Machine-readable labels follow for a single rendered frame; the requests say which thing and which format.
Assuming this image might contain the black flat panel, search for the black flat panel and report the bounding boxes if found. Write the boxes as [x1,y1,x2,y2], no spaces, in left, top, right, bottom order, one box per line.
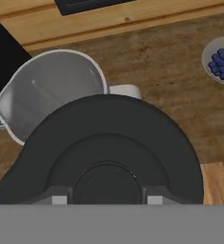
[53,0,137,16]

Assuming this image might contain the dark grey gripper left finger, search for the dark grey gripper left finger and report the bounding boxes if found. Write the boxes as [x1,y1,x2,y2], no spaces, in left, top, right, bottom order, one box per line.
[23,185,74,206]

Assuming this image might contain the black box-shaped appliance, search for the black box-shaped appliance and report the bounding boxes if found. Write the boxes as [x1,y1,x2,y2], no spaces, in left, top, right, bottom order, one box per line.
[0,13,33,96]

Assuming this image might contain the heap of blueberries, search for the heap of blueberries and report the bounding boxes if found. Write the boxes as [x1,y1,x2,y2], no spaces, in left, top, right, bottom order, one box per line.
[208,45,224,81]

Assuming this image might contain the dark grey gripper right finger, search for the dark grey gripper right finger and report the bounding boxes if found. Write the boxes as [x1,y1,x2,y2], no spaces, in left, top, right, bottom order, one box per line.
[141,185,193,206]

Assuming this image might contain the grey bowl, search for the grey bowl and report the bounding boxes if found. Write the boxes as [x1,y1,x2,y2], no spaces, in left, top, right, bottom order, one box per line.
[201,35,224,87]

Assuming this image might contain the light wooden cutting board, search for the light wooden cutting board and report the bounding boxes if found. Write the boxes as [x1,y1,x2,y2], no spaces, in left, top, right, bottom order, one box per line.
[200,161,224,206]

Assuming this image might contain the black round blender lid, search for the black round blender lid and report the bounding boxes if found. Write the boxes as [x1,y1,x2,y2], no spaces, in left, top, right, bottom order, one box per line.
[0,93,205,206]

